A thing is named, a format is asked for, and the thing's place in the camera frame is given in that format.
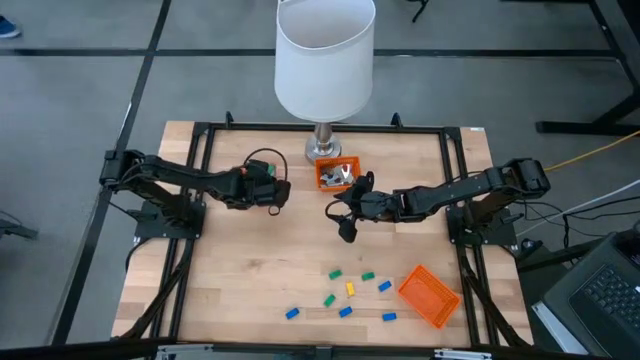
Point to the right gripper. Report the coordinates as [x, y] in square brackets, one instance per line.
[377, 205]

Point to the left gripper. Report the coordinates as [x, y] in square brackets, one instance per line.
[255, 192]

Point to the green tape roll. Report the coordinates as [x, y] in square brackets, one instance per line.
[271, 169]

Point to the pale blue staple remover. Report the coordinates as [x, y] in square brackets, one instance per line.
[330, 179]

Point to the green stapler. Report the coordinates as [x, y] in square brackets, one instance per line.
[368, 276]
[335, 274]
[329, 300]

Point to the yellow stapler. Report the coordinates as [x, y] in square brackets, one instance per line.
[350, 289]

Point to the blue stapler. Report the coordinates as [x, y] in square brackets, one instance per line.
[292, 313]
[345, 312]
[384, 286]
[389, 317]

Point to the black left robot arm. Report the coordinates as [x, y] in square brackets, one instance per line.
[175, 175]

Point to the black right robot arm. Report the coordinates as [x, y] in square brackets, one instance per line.
[450, 192]

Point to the white shade silver table lamp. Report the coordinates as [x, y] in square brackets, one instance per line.
[325, 65]

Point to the black stand leg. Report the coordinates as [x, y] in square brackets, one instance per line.
[419, 10]

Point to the black floor stand base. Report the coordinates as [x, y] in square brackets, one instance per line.
[15, 230]

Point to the grey laptop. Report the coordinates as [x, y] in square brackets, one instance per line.
[600, 300]

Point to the person's shoe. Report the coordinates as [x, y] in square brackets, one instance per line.
[7, 27]

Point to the black aluminium table frame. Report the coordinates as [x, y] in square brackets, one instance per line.
[250, 126]

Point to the silver metal bracket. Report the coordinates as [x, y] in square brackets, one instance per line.
[462, 355]
[185, 354]

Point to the black desk leg frame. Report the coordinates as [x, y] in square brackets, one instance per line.
[575, 127]

